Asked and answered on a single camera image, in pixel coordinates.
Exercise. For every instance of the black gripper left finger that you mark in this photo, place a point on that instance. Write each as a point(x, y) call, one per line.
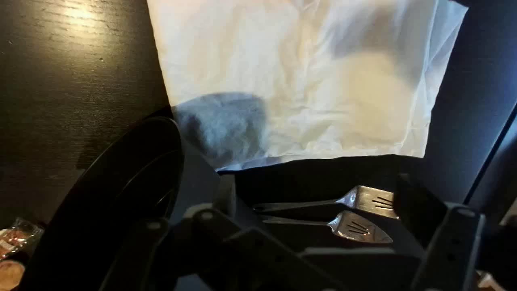
point(242, 252)

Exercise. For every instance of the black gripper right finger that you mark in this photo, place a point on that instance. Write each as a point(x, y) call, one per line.
point(449, 247)

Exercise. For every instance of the black plastic bin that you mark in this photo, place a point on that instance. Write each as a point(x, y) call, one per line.
point(102, 215)

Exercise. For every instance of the metal slotted tongs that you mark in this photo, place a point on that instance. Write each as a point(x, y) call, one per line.
point(357, 212)

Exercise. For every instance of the large white folded cloth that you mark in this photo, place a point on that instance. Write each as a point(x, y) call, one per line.
point(301, 74)

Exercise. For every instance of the clear cookie packet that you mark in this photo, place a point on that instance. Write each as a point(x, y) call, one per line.
point(13, 252)

